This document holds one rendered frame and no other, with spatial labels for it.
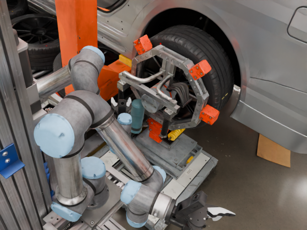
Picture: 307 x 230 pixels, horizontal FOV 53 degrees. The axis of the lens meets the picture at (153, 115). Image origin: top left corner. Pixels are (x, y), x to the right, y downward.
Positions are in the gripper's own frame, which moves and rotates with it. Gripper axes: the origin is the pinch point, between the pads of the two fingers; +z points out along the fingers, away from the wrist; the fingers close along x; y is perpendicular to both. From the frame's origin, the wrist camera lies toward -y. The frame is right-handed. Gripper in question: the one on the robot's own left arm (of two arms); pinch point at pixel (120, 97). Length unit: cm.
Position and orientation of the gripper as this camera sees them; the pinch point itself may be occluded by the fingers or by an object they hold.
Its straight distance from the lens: 187.7
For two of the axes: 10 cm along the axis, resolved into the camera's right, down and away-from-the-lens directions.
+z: -1.2, -7.1, 6.9
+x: 9.9, 0.0, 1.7
